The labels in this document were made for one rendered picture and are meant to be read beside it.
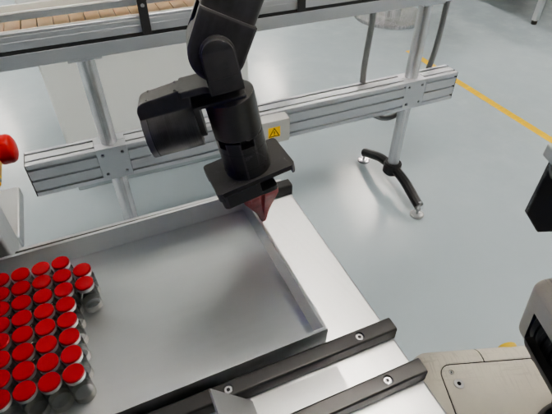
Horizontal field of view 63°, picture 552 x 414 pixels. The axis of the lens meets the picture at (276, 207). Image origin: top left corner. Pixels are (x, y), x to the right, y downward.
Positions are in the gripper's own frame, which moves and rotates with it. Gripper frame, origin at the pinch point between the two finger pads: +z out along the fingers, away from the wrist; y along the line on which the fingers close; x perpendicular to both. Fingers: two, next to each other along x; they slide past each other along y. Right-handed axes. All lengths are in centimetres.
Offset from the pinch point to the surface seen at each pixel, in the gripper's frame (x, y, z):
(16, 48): -83, 31, -3
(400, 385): 27.7, -3.6, 3.0
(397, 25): -252, -201, 127
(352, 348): 22.1, -1.3, 2.5
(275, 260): 6.5, 1.2, 2.5
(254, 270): 6.1, 4.2, 3.0
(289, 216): -1.8, -4.5, 4.8
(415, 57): -86, -91, 45
